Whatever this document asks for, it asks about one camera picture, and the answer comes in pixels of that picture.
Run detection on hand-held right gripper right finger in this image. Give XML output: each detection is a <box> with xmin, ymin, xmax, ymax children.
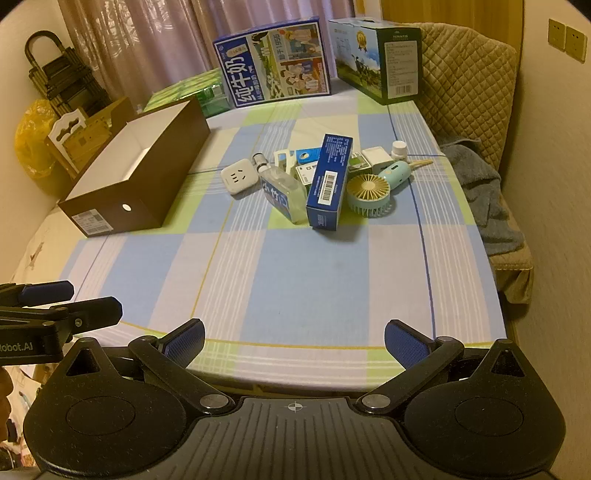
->
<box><xmin>355</xmin><ymin>318</ymin><xmax>532</xmax><ymax>416</ymax></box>

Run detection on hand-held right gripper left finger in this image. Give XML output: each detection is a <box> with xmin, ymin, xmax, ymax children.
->
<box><xmin>60</xmin><ymin>318</ymin><xmax>236</xmax><ymax>416</ymax></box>

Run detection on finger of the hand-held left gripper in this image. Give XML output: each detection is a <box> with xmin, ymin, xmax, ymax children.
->
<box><xmin>0</xmin><ymin>279</ymin><xmax>75</xmax><ymax>309</ymax></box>
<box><xmin>0</xmin><ymin>296</ymin><xmax>124</xmax><ymax>346</ymax></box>

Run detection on white cardboard box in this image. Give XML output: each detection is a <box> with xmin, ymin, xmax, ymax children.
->
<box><xmin>58</xmin><ymin>98</ymin><xmax>212</xmax><ymax>238</ymax></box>

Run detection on mint handheld fan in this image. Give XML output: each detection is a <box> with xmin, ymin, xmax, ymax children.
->
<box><xmin>346</xmin><ymin>158</ymin><xmax>435</xmax><ymax>217</ymax></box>

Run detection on white plug adapter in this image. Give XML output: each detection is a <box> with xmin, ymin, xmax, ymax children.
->
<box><xmin>220</xmin><ymin>158</ymin><xmax>256</xmax><ymax>197</ymax></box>

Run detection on clear bottle with blue label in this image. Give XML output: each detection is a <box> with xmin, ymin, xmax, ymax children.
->
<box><xmin>252</xmin><ymin>153</ymin><xmax>309</xmax><ymax>225</ymax></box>

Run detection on long blue box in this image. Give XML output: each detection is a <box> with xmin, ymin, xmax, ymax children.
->
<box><xmin>305</xmin><ymin>134</ymin><xmax>355</xmax><ymax>230</ymax></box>

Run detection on green white small box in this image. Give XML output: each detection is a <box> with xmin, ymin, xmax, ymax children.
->
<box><xmin>347</xmin><ymin>151</ymin><xmax>374</xmax><ymax>175</ymax></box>

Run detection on checked tablecloth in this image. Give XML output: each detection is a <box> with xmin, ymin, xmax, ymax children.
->
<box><xmin>9</xmin><ymin>85</ymin><xmax>509</xmax><ymax>386</ymax></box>

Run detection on yellow plastic bag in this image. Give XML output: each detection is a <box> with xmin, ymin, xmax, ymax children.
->
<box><xmin>14</xmin><ymin>99</ymin><xmax>61</xmax><ymax>197</ymax></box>

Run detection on grey towel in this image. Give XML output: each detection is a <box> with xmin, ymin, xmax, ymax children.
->
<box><xmin>438</xmin><ymin>143</ymin><xmax>529</xmax><ymax>257</ymax></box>

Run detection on brown cardboard carton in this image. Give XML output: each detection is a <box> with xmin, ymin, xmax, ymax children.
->
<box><xmin>46</xmin><ymin>97</ymin><xmax>137</xmax><ymax>178</ymax></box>

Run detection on small white printed box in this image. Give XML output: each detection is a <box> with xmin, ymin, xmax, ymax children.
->
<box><xmin>294</xmin><ymin>161</ymin><xmax>319</xmax><ymax>185</ymax></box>

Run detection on black folding rack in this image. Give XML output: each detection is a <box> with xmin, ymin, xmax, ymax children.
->
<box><xmin>24</xmin><ymin>30</ymin><xmax>112</xmax><ymax>118</ymax></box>

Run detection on pack of green tissue packets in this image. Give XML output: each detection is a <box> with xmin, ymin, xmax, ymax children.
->
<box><xmin>143</xmin><ymin>68</ymin><xmax>232</xmax><ymax>118</ymax></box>

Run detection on quilted beige chair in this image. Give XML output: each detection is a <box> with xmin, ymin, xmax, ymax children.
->
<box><xmin>416</xmin><ymin>22</ymin><xmax>534</xmax><ymax>305</ymax></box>

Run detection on pink curtain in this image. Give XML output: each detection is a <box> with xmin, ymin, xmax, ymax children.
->
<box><xmin>60</xmin><ymin>0</ymin><xmax>356</xmax><ymax>107</ymax></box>

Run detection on green white cow-print carton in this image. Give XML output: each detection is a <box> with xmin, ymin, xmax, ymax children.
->
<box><xmin>328</xmin><ymin>17</ymin><xmax>423</xmax><ymax>106</ymax></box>

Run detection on blue printed milk carton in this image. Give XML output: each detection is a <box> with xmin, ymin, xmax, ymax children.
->
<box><xmin>212</xmin><ymin>16</ymin><xmax>333</xmax><ymax>109</ymax></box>

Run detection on yellow curtain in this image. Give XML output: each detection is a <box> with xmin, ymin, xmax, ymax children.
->
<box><xmin>379</xmin><ymin>0</ymin><xmax>522</xmax><ymax>26</ymax></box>

